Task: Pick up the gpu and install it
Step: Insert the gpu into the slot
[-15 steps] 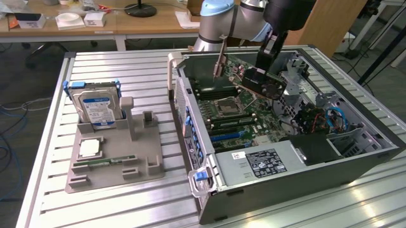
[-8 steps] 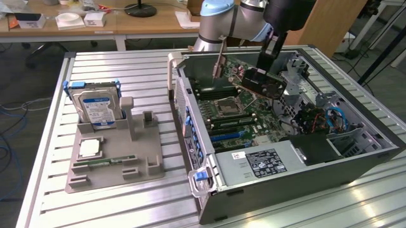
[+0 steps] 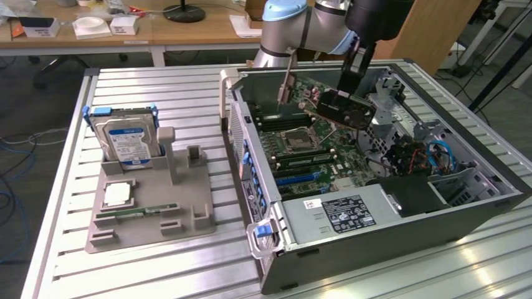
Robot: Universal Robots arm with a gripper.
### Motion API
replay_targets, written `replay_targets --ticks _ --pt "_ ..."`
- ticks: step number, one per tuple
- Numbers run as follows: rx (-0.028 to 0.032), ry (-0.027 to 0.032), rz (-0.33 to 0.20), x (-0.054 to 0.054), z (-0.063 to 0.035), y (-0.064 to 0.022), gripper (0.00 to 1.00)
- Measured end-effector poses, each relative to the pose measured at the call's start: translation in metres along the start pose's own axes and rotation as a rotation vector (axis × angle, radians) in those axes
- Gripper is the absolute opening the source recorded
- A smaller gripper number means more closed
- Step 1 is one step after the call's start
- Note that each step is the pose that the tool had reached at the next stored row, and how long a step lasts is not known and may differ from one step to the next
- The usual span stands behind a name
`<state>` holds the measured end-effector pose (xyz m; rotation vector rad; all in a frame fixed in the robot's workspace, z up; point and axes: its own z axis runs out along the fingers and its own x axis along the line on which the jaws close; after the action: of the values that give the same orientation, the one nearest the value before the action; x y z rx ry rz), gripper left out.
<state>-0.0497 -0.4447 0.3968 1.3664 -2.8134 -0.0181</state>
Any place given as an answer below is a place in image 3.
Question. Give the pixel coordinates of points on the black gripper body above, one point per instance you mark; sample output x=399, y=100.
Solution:
x=374, y=18

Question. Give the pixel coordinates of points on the graphics card with metal bracket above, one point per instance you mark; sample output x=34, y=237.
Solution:
x=332, y=106

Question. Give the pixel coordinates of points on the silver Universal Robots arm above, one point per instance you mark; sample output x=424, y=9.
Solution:
x=283, y=34

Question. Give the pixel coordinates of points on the wooden cabinet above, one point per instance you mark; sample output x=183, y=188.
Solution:
x=432, y=37

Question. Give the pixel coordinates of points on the perforated metal drive cage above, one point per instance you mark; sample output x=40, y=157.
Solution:
x=387, y=130

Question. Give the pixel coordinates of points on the metal socket cover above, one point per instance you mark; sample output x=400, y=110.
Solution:
x=324, y=132

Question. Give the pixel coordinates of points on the CPU socket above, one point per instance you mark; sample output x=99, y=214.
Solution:
x=299, y=140

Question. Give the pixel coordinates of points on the brown cardboard box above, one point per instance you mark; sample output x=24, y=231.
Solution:
x=254, y=9

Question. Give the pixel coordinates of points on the white booklet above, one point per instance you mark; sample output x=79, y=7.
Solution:
x=243, y=28

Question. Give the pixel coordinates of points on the green motherboard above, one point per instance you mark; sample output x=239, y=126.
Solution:
x=344, y=155

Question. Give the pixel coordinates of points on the black stand pole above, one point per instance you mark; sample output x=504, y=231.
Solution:
x=495, y=68

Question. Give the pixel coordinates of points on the wooden desk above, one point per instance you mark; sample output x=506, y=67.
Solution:
x=187, y=31

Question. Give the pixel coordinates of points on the black plastic shroud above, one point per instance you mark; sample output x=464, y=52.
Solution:
x=411, y=193

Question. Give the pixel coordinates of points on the black lamp base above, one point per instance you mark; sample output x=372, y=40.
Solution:
x=184, y=14

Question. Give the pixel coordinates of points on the gray metal disk bay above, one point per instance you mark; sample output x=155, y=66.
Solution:
x=458, y=187

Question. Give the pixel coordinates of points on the gray power supply unit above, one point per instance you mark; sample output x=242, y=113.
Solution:
x=299, y=224

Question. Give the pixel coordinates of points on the white cardboard box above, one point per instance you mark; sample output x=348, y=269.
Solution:
x=124, y=25

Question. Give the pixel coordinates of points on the blue case latch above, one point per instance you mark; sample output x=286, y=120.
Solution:
x=262, y=232

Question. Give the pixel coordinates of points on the black open PC case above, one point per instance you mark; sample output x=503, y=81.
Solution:
x=374, y=249

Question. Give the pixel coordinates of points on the hard disk in blue caddy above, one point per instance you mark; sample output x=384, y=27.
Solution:
x=124, y=140

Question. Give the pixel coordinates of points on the gray plastic parts rack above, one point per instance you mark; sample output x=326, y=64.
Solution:
x=154, y=187

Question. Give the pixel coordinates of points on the white boxes on desk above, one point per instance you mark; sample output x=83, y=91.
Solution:
x=91, y=28

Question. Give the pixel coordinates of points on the green RAM stick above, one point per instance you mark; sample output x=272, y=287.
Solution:
x=138, y=213

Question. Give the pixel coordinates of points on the silver CPU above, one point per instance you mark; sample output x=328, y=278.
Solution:
x=116, y=194

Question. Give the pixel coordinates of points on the black chair base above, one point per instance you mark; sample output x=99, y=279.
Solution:
x=54, y=65

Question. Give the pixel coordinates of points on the white box with black lid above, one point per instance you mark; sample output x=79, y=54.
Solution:
x=39, y=28

